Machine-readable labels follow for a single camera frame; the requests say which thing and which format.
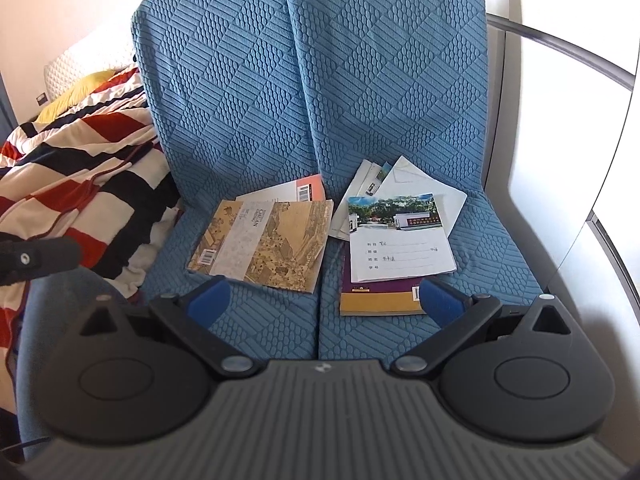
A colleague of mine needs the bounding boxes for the blue grey curtain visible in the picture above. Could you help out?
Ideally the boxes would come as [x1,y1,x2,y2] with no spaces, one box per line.
[0,72,18,136]

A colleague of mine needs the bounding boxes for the yellow pillow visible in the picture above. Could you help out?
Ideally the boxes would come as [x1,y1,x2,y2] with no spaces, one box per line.
[37,70,116,123]

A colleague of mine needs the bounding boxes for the white book with orange edge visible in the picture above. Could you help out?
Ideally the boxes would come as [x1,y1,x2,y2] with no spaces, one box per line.
[236,174,326,206]

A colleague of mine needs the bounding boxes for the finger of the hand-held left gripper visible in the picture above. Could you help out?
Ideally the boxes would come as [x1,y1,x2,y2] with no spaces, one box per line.
[0,236,82,287]

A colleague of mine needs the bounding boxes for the purple and yellow book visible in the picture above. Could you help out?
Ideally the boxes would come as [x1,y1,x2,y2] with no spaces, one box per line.
[340,255,426,317]

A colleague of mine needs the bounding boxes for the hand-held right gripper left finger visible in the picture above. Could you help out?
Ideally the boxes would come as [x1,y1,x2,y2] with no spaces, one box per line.
[75,277,261,380]

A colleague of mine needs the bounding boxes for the photo cover notebook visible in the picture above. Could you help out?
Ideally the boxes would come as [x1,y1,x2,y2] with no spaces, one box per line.
[347,192,457,284]

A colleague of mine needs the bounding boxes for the grey metal rail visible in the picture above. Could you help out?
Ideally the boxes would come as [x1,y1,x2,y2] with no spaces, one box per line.
[584,210,640,306]
[487,12,637,93]

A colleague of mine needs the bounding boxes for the red black cream striped blanket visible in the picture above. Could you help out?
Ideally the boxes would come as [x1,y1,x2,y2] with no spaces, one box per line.
[0,67,183,411]

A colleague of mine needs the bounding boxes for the tan painting cover book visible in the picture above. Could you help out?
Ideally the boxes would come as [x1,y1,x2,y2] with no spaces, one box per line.
[187,199,335,294]

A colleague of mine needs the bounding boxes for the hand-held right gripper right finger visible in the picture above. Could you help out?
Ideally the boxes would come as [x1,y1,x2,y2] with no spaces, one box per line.
[390,278,573,378]

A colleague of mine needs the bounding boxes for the white cover notebook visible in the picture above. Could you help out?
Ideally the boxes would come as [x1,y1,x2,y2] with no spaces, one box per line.
[389,156,468,238]

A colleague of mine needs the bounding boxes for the black cable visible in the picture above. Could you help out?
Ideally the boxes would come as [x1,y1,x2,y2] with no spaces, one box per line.
[0,435,51,453]

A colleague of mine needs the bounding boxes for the blue textured sofa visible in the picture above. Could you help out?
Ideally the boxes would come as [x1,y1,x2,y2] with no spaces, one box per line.
[131,0,556,361]

